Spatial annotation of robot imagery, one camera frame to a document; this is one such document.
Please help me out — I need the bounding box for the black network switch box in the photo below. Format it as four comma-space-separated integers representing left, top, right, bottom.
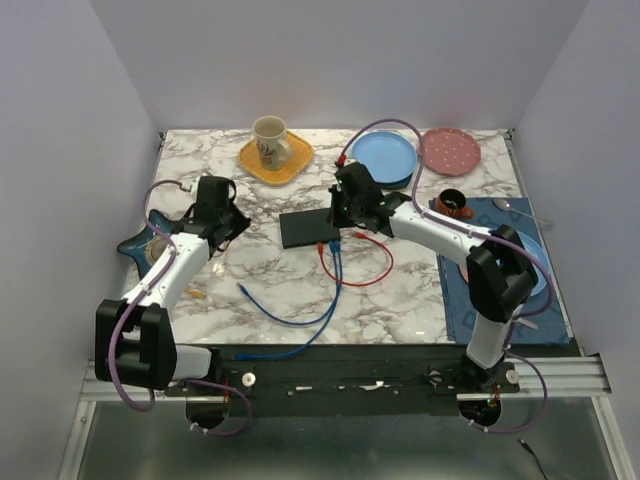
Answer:
279, 208, 341, 249

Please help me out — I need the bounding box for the yellow woven coaster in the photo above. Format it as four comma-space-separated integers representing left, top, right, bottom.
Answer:
237, 131, 314, 187

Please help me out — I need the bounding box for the black mounting base plate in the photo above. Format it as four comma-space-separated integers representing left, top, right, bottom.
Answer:
102, 342, 584, 417

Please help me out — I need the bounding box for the purple cable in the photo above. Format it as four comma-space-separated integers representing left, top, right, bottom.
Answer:
337, 117, 555, 435
107, 179, 251, 437

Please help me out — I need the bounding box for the dark teal plate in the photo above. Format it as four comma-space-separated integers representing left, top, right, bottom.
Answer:
371, 168, 414, 190

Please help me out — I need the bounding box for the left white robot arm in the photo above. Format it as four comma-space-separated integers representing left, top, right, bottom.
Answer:
94, 176, 250, 395

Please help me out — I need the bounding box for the blue star-shaped dish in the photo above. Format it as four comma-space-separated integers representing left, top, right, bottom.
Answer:
117, 209, 176, 279

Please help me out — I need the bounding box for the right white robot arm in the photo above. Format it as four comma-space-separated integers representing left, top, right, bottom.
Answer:
328, 162, 538, 392

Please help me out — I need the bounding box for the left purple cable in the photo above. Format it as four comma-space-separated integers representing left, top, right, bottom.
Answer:
107, 179, 251, 437

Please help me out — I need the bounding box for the aluminium rail frame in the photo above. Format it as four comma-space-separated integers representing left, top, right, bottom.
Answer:
54, 130, 626, 480

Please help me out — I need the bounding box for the blue cloth placemat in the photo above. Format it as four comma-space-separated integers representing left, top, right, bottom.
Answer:
437, 197, 570, 345

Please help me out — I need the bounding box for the cream floral mug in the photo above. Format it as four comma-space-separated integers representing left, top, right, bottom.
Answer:
252, 116, 293, 171

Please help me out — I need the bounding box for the red ethernet cable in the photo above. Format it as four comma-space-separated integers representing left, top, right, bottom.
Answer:
316, 230, 395, 287

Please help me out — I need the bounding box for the pink plate under blue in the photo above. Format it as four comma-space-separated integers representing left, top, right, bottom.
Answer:
459, 265, 468, 283

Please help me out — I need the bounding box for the pink dotted plate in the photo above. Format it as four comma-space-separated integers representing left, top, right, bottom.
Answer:
422, 127, 482, 177

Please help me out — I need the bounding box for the light blue plate on mat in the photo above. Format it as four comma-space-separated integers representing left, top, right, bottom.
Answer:
517, 231, 550, 297

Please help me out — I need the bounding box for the metal spoon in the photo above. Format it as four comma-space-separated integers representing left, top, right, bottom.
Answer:
492, 198, 553, 227

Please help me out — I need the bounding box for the brown orange cup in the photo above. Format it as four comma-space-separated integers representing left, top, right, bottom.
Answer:
435, 188, 474, 220

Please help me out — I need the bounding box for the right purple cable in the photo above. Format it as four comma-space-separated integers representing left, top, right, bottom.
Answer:
337, 117, 555, 435

